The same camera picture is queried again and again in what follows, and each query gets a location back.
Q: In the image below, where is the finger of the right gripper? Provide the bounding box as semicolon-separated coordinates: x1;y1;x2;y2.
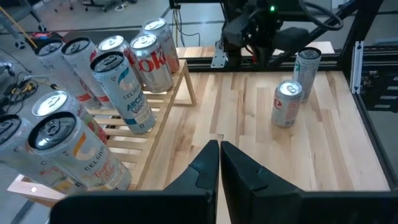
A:
275;27;311;52

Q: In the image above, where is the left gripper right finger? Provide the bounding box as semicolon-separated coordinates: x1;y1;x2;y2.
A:
220;141;398;224

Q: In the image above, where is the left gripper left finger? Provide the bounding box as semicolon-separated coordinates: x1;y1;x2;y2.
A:
49;139;221;224

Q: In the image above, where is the slim can with black lid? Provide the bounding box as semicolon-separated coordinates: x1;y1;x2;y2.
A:
27;111;133;191
0;114;86;195
34;39;91;110
292;47;323;103
61;37;113;108
90;51;156;134

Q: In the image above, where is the silver Diet Coke can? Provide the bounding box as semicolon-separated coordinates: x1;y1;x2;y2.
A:
129;33;174;93
271;80;303;128
98;35;144;86

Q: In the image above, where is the pink silver Spindrift can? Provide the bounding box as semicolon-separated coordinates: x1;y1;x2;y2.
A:
141;17;180;74
31;90;108;146

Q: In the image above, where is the wooden slatted shelf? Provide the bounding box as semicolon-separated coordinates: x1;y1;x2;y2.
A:
6;58;197;208

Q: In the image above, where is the silver aluminium profile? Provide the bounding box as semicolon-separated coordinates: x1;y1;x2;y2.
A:
350;40;364;94

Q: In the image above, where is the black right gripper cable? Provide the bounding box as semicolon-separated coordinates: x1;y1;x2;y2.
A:
298;0;345;32

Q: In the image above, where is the silver metal bracket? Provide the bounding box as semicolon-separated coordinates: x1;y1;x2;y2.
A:
211;40;228;68

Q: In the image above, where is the thin black floor cable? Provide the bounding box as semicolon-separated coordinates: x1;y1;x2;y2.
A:
172;7;201;47

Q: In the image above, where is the coloured cable bundle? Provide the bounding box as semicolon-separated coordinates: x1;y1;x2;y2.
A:
0;49;60;116

